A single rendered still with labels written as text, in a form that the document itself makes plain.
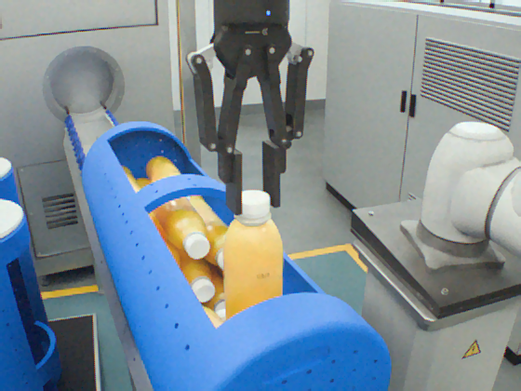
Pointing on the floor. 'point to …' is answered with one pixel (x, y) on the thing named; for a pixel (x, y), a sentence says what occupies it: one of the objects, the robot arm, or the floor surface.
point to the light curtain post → (186, 15)
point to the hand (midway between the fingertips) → (252, 178)
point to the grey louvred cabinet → (413, 97)
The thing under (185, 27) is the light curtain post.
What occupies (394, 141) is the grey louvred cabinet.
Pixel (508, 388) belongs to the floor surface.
